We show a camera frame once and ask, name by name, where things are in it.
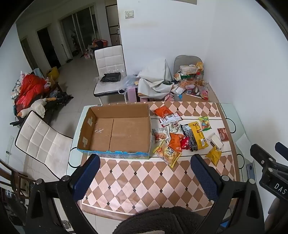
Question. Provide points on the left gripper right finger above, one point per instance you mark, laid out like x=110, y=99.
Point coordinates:
x=236, y=208

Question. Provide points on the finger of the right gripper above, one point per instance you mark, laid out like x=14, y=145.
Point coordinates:
x=282, y=150
x=269, y=164

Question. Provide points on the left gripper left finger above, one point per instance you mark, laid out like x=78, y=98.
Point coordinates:
x=42, y=215

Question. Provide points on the small yellow snack bag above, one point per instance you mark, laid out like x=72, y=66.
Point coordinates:
x=214, y=155

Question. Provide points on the yellow black noodle pack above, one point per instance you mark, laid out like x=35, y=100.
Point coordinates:
x=196, y=139

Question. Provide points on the small red snack packet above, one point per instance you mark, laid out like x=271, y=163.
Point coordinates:
x=185, y=143

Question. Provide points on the egg biscuit snack bag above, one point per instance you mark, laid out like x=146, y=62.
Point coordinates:
x=167, y=154

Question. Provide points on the orange snack bag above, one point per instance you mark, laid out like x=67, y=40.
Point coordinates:
x=175, y=141

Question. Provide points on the red white snack pack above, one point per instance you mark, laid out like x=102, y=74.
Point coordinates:
x=170, y=119

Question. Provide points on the orange chip bag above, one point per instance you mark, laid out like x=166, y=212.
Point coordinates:
x=162, y=112

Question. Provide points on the cardboard box of snacks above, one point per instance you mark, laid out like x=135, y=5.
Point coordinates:
x=211, y=96

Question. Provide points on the pile of snacks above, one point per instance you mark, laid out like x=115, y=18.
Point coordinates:
x=188, y=81

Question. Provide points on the grey chair with snacks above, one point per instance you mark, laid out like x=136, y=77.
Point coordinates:
x=182, y=60

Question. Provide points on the brown red small packet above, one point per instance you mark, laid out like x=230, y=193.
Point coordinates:
x=223, y=134

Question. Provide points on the green candy bag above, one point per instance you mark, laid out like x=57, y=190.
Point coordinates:
x=205, y=124

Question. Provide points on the dark fleece sleeve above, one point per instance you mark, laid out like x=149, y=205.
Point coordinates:
x=162, y=220

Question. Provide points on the white chair near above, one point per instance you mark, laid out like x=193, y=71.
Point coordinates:
x=40, y=141

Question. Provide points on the small cat picture packet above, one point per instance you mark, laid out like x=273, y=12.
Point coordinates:
x=174, y=127

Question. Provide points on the white goose plush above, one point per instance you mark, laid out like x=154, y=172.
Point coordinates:
x=37, y=106

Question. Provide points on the open cardboard box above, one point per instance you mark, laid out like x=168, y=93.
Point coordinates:
x=121, y=131

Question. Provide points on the white cloth bag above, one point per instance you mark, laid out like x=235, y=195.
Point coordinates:
x=155, y=80

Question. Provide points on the red plastic bag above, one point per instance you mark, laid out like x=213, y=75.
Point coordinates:
x=31, y=87

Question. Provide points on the pink suitcase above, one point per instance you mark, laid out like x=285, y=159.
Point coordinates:
x=132, y=95

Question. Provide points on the yellow bag on floor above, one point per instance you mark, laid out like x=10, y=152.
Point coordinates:
x=53, y=73

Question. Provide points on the black bag on chair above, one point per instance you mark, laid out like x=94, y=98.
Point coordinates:
x=111, y=77

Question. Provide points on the wall switch plate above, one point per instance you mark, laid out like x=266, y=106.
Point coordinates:
x=129, y=14

